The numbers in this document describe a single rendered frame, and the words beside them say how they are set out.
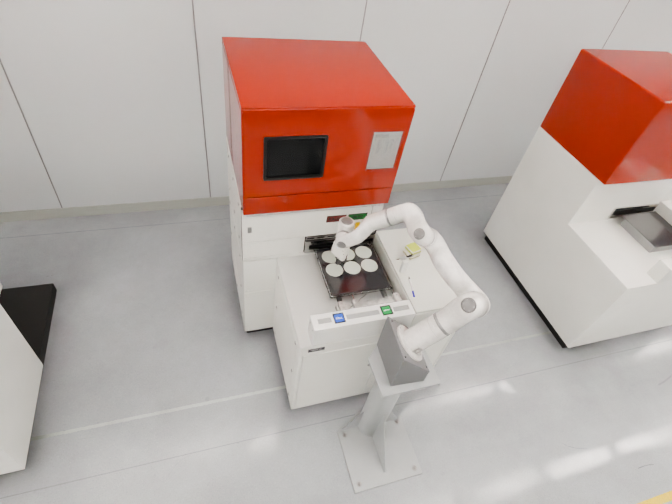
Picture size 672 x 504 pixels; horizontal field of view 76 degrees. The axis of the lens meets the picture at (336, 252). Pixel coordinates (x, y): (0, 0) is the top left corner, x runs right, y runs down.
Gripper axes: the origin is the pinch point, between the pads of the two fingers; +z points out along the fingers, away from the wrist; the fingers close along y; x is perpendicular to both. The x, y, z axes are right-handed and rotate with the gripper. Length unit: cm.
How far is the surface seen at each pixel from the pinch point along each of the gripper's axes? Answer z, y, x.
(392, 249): -4.5, 15.1, 29.5
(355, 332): 4.2, 38.8, -24.2
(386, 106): -89, -5, 18
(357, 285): 2.1, 18.6, -2.5
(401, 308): -3.7, 46.5, 1.1
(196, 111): -3, -178, 16
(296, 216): -22.2, -25.5, -12.4
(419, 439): 92, 92, 4
